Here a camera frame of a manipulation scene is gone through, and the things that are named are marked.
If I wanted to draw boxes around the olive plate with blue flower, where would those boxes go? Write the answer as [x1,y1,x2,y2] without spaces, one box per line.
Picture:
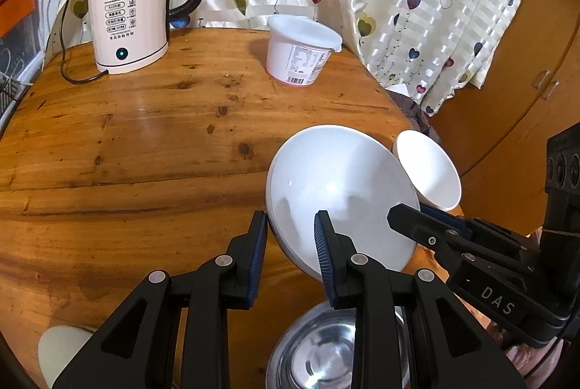
[37,324,96,389]

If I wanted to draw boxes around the wooden cabinet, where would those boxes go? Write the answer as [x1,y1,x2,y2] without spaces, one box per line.
[426,0,580,236]

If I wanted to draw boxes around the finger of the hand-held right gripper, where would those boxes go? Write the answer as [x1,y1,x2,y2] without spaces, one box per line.
[418,203,535,263]
[386,203,481,281]

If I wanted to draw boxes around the dark patterned cloth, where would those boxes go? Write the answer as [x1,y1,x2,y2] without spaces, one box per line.
[387,92,442,145]

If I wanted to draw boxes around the white plastic tub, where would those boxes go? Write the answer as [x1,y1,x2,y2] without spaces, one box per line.
[266,14,343,87]

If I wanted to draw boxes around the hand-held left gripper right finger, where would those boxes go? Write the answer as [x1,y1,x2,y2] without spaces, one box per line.
[314,210,529,389]

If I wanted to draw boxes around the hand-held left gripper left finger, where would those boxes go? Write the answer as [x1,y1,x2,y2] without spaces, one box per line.
[51,210,269,389]

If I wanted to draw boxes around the black kettle cable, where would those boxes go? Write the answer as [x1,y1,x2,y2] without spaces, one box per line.
[59,0,109,85]

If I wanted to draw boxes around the small white blue-banded bowl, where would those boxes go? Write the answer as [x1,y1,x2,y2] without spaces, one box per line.
[392,130,462,212]

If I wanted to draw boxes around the large white blue-banded bowl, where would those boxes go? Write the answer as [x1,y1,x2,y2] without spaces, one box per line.
[265,125,421,283]

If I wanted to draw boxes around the stainless steel bowl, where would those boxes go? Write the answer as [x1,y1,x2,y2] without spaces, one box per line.
[265,301,411,389]

